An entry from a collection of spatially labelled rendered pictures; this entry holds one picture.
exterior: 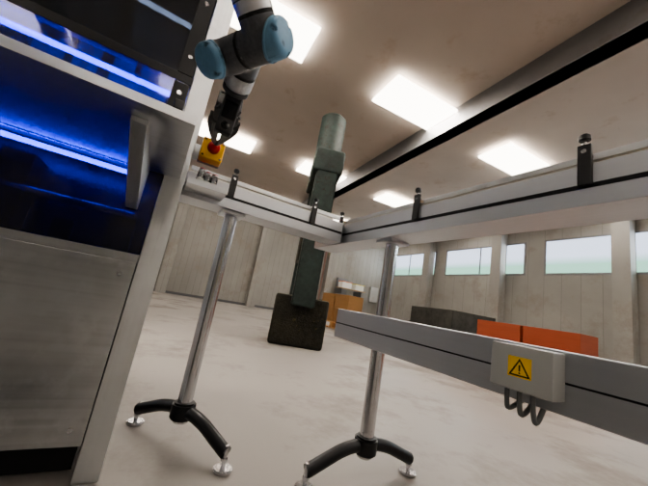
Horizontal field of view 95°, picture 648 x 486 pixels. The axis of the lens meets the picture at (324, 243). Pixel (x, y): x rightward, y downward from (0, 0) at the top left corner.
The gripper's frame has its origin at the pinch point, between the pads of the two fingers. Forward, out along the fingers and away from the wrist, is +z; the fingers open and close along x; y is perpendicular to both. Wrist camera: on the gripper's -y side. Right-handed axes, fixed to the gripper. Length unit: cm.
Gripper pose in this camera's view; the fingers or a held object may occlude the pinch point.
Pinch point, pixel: (216, 143)
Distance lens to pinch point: 106.6
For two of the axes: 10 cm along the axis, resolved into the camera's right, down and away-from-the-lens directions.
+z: -5.2, 4.9, 7.0
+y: -0.5, -8.4, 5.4
